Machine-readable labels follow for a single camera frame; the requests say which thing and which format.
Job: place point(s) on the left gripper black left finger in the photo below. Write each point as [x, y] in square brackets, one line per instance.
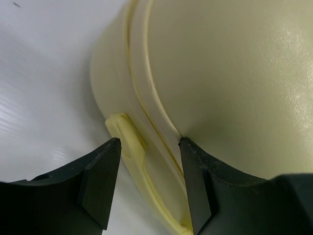
[75, 199]

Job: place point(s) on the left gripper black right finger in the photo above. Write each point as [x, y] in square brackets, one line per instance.
[225, 201]

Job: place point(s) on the yellow hard-shell suitcase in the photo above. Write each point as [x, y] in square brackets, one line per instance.
[234, 76]

